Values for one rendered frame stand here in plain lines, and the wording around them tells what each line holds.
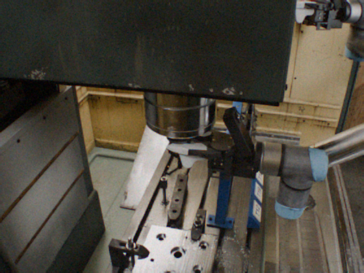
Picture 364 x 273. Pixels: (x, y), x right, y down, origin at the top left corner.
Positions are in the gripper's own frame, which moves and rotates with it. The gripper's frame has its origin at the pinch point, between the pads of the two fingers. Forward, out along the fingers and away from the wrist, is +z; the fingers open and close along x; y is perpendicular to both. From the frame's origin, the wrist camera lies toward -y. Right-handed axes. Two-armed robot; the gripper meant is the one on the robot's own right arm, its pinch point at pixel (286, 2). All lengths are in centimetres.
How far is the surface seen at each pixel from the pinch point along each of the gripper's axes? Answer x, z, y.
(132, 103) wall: 99, 29, 74
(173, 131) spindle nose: -22.1, 37.9, 21.4
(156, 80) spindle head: -25.3, 41.6, 8.7
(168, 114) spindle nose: -21.7, 38.7, 17.6
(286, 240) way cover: -3, -17, 96
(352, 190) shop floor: 74, -150, 170
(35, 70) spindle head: -13, 64, 8
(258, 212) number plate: 0, -1, 77
